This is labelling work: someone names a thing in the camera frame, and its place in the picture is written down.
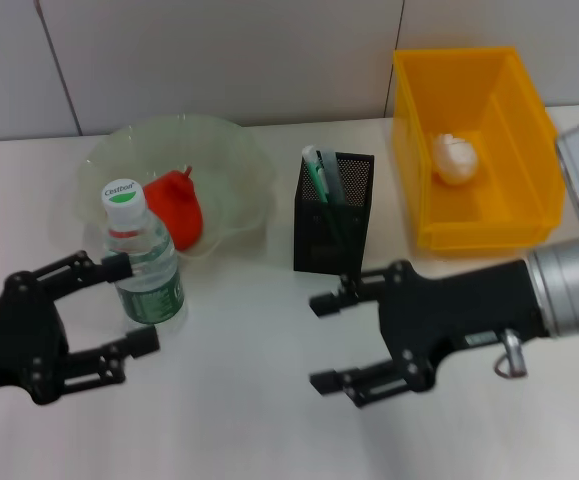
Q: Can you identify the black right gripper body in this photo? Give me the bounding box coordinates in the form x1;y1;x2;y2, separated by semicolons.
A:
376;258;554;394

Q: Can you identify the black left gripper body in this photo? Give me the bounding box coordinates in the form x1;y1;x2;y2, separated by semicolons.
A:
0;269;74;407

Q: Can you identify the clear water bottle green label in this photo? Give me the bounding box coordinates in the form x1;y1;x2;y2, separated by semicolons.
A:
101;178;189;327

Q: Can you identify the orange knitted toy fruit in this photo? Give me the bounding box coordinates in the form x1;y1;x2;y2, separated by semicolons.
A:
143;167;205;253

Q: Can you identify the grey pen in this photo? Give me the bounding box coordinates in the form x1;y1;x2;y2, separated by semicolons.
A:
316;149;351;207

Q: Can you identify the green utility knife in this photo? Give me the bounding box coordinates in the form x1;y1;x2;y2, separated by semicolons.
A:
301;144;351;242

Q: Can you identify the white paper ball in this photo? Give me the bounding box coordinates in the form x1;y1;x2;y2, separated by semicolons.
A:
430;131;480;187

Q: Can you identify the black mesh pen holder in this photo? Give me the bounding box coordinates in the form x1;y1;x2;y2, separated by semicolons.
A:
292;148;376;279

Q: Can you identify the green glass fruit plate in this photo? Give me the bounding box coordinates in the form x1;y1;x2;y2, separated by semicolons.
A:
74;114;276;274

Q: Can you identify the yellow plastic bin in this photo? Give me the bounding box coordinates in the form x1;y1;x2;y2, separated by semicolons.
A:
391;46;571;253

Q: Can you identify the right wrist cable with plug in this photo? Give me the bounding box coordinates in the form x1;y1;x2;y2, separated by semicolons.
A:
492;327;529;380

